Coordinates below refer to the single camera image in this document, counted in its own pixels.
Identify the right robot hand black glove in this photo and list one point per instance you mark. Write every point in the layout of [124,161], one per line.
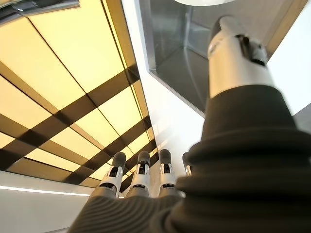
[243,170]

